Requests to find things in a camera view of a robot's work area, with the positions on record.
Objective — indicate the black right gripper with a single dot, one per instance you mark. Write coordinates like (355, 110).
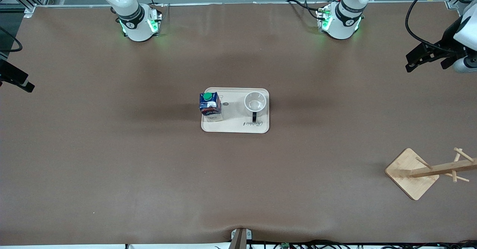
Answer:
(10, 74)

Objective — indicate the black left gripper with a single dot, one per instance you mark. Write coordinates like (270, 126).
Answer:
(448, 38)

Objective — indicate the blue milk carton green cap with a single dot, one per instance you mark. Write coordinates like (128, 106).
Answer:
(210, 107)

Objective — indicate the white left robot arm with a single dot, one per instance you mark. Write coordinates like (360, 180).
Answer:
(343, 18)

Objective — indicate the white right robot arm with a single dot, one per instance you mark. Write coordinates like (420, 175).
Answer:
(130, 18)

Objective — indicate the wooden cup rack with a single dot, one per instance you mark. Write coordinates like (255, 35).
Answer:
(413, 183)

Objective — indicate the brown table mat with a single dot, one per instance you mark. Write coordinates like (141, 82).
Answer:
(149, 185)

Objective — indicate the cream plastic tray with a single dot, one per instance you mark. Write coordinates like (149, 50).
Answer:
(238, 126)

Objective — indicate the small green connector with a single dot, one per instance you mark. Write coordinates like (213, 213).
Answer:
(286, 245)

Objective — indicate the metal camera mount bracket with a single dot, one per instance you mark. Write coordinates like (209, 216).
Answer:
(238, 239)

